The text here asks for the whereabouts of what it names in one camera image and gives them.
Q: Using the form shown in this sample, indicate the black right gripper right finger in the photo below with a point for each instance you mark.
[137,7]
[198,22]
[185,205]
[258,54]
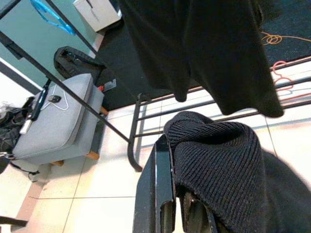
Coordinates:
[194,218]

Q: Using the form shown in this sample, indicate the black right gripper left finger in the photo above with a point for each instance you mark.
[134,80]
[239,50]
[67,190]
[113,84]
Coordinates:
[155,184]

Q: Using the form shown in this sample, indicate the navy polo shirt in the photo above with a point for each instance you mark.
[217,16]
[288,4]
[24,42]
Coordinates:
[230,165]

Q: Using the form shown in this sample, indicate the blue plastic hanger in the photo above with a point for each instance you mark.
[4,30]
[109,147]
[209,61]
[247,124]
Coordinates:
[54,23]

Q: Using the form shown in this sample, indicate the black metal clothes rack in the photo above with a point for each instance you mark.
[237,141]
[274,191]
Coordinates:
[131,145]

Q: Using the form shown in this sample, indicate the grey and red packet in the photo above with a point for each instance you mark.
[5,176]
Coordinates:
[109,85]

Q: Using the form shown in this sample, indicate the grey upholstered ottoman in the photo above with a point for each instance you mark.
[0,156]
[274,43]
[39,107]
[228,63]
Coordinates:
[58,126]

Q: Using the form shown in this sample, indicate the small black key fob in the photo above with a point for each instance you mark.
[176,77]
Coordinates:
[54,98]

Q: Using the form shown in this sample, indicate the black remote control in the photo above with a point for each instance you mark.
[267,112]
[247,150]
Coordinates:
[39,106]

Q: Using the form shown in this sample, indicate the black hanging shirt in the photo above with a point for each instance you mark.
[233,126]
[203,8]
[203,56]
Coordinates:
[194,48]

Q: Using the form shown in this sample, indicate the white remote control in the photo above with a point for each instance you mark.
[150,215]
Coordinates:
[25,127]

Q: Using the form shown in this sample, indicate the black backpack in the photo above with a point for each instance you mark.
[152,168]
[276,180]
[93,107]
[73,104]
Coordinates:
[73,63]

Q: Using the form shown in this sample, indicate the white cabinet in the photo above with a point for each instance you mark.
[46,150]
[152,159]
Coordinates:
[97,14]

